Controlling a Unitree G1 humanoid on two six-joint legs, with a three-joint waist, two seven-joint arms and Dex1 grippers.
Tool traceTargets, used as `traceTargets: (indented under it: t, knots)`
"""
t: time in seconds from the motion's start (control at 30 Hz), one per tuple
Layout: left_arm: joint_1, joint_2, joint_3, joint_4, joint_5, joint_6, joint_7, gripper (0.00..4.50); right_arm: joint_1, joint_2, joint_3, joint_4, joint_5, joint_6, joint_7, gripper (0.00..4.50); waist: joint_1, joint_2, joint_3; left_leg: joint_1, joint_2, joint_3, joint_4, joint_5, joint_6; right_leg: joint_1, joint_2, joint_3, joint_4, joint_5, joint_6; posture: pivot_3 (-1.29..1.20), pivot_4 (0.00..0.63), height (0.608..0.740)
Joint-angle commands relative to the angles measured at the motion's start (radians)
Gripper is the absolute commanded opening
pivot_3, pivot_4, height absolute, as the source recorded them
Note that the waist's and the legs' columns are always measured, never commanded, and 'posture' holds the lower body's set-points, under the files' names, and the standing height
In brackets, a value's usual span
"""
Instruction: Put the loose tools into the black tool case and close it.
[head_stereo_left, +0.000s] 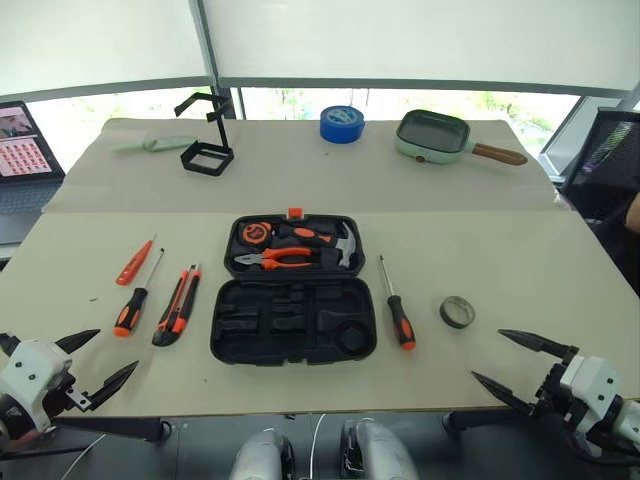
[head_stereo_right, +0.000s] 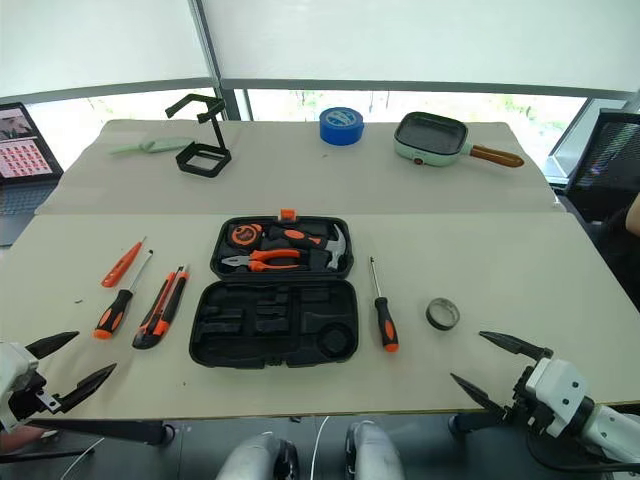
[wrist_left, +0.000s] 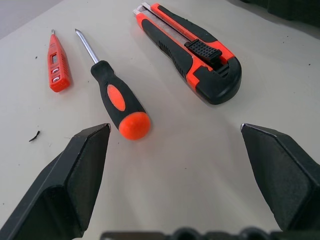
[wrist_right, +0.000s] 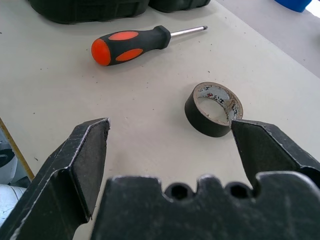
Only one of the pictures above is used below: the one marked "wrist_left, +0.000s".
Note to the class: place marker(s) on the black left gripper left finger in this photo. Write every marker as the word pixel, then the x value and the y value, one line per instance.
pixel 62 190

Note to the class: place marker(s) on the small black debris scrap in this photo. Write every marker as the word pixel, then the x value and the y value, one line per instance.
pixel 35 136

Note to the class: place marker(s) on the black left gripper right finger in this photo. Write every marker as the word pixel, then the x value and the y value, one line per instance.
pixel 287 180

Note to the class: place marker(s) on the orange voltage tester pen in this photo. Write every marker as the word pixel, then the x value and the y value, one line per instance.
pixel 57 75

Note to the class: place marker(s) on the orange black utility knife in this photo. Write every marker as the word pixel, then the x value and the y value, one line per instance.
pixel 170 50

